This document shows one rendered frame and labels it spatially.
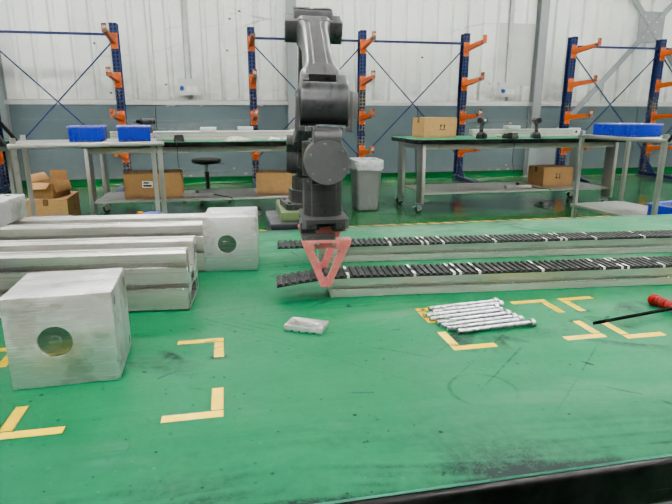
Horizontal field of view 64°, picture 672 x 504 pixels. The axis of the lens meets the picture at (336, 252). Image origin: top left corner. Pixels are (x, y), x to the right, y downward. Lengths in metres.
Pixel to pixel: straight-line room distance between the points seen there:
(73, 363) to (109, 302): 0.07
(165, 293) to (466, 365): 0.41
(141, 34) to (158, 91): 0.78
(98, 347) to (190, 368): 0.09
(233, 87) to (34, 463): 8.05
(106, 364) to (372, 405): 0.27
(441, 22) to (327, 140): 8.51
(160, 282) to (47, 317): 0.21
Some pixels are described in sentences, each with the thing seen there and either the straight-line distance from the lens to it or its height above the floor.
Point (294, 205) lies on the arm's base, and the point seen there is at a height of 0.82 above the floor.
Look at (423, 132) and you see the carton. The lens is 6.13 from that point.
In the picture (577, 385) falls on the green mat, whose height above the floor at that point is 0.78.
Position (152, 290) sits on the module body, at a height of 0.81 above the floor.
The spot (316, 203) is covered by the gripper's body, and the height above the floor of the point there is 0.92.
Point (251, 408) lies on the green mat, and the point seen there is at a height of 0.78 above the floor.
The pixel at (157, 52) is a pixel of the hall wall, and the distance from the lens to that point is 8.51.
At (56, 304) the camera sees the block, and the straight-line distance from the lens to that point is 0.59.
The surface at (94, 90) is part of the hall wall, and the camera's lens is 8.61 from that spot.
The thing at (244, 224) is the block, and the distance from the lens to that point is 0.93.
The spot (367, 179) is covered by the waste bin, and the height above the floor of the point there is 0.35.
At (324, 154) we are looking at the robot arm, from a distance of 0.68.
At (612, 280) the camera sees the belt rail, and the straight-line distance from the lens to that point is 0.95.
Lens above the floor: 1.04
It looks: 15 degrees down
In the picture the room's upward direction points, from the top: straight up
